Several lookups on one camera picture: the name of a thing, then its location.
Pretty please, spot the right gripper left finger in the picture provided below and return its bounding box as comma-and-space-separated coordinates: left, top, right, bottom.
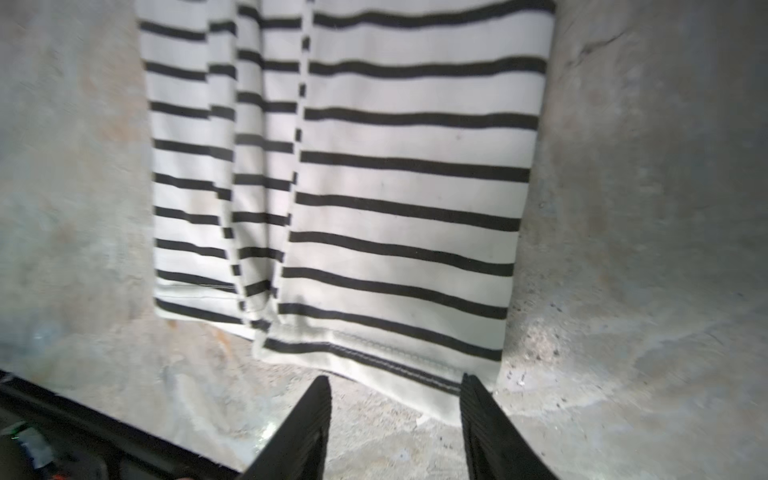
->
238, 375, 332, 480

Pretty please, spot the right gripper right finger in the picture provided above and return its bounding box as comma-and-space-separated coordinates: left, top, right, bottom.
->
459, 374, 558, 480

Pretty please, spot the black white striped tank top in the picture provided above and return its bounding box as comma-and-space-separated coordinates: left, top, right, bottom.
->
135, 1, 556, 424

